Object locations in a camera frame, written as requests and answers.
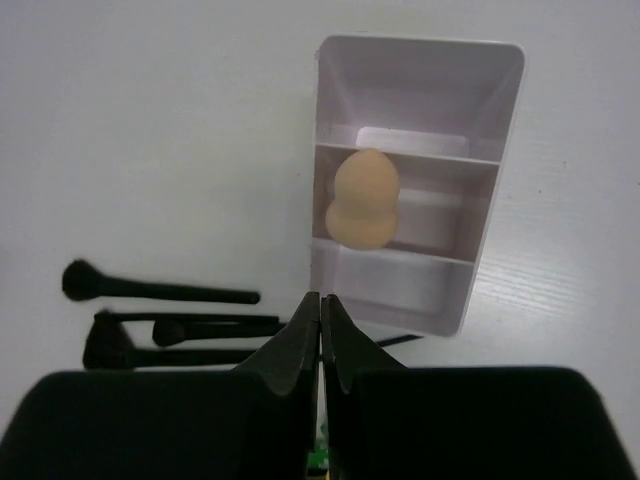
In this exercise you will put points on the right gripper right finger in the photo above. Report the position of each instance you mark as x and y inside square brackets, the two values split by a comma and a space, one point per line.
[389, 421]

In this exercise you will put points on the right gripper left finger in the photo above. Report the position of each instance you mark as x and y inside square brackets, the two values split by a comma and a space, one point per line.
[255, 421]

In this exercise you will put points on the green tube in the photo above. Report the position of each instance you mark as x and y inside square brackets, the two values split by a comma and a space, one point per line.
[318, 458]

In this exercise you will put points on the thin black liner brush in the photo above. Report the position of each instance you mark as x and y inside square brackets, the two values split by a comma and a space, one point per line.
[396, 340]

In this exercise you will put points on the black fan brush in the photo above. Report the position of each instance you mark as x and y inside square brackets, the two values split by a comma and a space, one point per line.
[109, 347]

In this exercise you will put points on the medium black brush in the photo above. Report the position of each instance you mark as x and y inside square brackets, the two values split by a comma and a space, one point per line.
[186, 317]

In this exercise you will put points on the peach sponge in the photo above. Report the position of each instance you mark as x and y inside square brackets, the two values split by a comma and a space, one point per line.
[363, 214]

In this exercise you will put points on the small black brush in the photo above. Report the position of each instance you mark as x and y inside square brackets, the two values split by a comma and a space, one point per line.
[169, 333]

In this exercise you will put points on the long round black brush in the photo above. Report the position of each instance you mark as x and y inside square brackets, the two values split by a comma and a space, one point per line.
[83, 282]

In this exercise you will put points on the white three-compartment organizer box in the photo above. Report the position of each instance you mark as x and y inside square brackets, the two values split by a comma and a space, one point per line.
[442, 111]

